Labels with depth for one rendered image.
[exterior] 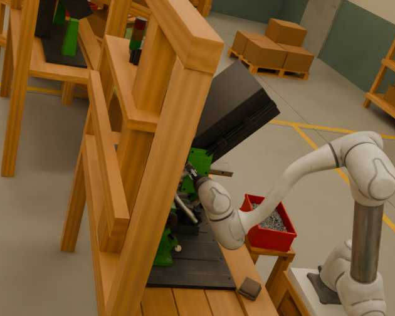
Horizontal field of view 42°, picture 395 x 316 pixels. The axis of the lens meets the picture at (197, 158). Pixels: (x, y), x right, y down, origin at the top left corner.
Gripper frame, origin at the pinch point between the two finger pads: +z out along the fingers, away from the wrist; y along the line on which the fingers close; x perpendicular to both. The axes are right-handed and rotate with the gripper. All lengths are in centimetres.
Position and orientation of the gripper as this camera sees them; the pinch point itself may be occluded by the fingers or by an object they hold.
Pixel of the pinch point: (190, 171)
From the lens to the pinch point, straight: 225.5
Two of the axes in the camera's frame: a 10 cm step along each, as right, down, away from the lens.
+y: -5.1, -7.7, -3.9
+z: -3.0, -2.8, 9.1
